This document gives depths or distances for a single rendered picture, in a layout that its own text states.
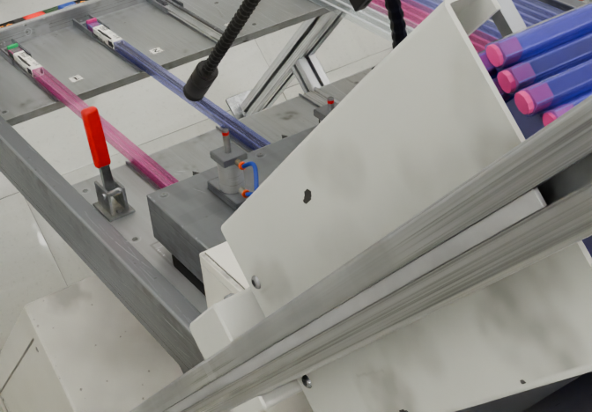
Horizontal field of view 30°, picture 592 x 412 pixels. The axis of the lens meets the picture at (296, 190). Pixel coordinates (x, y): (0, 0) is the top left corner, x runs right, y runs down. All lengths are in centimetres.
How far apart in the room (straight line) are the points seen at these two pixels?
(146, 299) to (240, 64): 144
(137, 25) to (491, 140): 107
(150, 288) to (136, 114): 133
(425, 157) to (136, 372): 103
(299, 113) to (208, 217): 30
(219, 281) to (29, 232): 131
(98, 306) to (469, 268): 108
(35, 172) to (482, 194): 79
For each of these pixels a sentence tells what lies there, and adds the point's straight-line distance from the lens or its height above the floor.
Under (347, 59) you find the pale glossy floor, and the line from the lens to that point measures 248.
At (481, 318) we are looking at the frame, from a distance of 51.
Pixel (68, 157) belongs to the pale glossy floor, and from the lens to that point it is 221.
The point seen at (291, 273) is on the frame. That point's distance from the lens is 65.
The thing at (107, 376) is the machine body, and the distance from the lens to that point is 148.
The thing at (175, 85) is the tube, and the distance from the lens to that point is 128.
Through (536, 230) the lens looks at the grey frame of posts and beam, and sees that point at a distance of 41.
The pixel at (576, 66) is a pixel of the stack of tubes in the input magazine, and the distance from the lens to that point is 54.
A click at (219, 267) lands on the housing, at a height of 126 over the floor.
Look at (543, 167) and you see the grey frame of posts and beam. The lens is 39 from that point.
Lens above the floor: 205
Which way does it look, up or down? 63 degrees down
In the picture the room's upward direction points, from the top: 47 degrees clockwise
